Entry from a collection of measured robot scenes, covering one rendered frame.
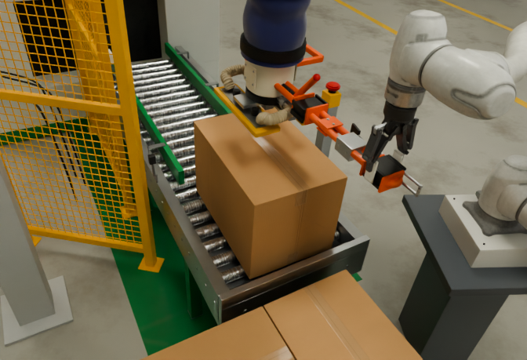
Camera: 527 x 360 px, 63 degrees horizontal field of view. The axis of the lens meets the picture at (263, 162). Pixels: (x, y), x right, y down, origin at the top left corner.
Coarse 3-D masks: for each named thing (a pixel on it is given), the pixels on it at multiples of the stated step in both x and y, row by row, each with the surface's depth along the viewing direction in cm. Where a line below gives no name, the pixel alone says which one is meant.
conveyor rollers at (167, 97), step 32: (160, 64) 331; (160, 96) 287; (192, 96) 289; (160, 128) 257; (192, 128) 258; (160, 160) 236; (192, 160) 235; (192, 192) 212; (192, 224) 197; (224, 256) 180
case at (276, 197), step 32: (224, 128) 186; (288, 128) 189; (224, 160) 167; (256, 160) 168; (288, 160) 170; (320, 160) 171; (224, 192) 173; (256, 192) 153; (288, 192) 154; (320, 192) 161; (224, 224) 184; (256, 224) 154; (288, 224) 163; (320, 224) 173; (256, 256) 165; (288, 256) 175
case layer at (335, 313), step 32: (320, 288) 171; (352, 288) 172; (256, 320) 158; (288, 320) 158; (320, 320) 159; (352, 320) 160; (384, 320) 161; (160, 352) 146; (192, 352) 146; (224, 352) 147; (256, 352) 148; (288, 352) 148; (320, 352) 149; (352, 352) 150; (384, 352) 151; (416, 352) 151
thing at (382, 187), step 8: (376, 160) 115; (384, 160) 115; (384, 168) 112; (392, 168) 113; (400, 168) 113; (376, 176) 113; (384, 176) 110; (392, 176) 110; (376, 184) 113; (384, 184) 111
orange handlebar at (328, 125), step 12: (312, 48) 173; (312, 60) 165; (276, 84) 147; (288, 84) 148; (288, 96) 142; (312, 120) 133; (324, 120) 130; (336, 120) 131; (324, 132) 129; (336, 132) 130; (348, 132) 127; (360, 156) 118; (396, 180) 111
